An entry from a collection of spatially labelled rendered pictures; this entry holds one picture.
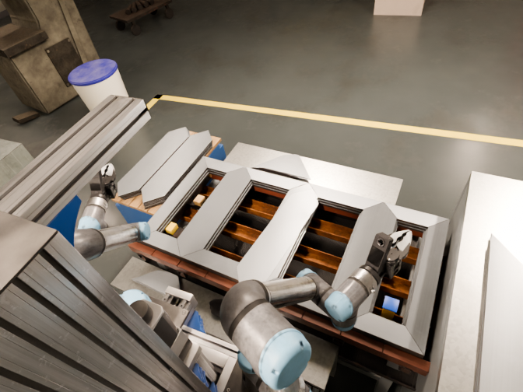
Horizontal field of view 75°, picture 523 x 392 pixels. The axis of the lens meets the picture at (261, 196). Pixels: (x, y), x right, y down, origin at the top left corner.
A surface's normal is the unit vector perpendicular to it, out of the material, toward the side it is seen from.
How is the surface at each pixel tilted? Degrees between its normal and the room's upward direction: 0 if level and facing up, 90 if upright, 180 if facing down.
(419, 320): 0
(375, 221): 0
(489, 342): 0
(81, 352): 90
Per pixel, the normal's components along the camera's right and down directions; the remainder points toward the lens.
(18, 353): 0.92, 0.21
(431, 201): -0.13, -0.66
